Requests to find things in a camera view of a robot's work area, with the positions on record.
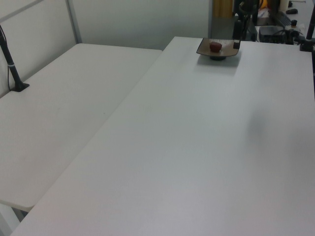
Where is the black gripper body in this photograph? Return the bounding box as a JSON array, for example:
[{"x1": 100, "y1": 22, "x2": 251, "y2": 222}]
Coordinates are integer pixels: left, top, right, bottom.
[{"x1": 237, "y1": 0, "x2": 259, "y2": 22}]

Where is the small round red-brown food item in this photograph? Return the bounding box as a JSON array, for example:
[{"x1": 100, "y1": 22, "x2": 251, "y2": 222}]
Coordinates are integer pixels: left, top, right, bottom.
[{"x1": 209, "y1": 41, "x2": 223, "y2": 53}]

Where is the brown square ceramic plate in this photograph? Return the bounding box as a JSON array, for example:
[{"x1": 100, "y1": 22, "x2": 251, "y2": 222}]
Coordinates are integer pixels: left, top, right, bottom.
[{"x1": 196, "y1": 37, "x2": 241, "y2": 61}]

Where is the black equipment box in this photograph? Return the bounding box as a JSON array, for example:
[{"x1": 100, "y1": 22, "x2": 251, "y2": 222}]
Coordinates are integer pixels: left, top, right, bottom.
[{"x1": 258, "y1": 25, "x2": 290, "y2": 44}]

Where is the yellow wooden panel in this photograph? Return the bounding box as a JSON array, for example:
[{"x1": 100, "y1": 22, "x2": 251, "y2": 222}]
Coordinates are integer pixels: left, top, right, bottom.
[{"x1": 213, "y1": 0, "x2": 233, "y2": 18}]

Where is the black keyboard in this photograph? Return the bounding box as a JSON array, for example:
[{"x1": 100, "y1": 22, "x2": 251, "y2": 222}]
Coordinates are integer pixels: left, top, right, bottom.
[{"x1": 268, "y1": 8, "x2": 292, "y2": 25}]

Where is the white adjacent table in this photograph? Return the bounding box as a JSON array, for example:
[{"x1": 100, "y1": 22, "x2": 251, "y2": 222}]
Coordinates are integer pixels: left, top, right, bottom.
[{"x1": 0, "y1": 43, "x2": 163, "y2": 236}]

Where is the grey metal post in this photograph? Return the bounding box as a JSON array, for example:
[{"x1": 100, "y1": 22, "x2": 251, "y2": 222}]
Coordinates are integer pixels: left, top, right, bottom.
[{"x1": 208, "y1": 0, "x2": 214, "y2": 38}]

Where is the black camera stand pole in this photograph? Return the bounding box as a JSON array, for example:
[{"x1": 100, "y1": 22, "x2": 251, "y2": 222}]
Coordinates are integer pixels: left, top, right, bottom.
[
  {"x1": 299, "y1": 13, "x2": 315, "y2": 53},
  {"x1": 0, "y1": 24, "x2": 31, "y2": 93}
]

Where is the grey partition frame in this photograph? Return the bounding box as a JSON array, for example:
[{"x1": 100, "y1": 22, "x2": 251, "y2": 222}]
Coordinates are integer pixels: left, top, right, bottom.
[{"x1": 0, "y1": 0, "x2": 83, "y2": 45}]

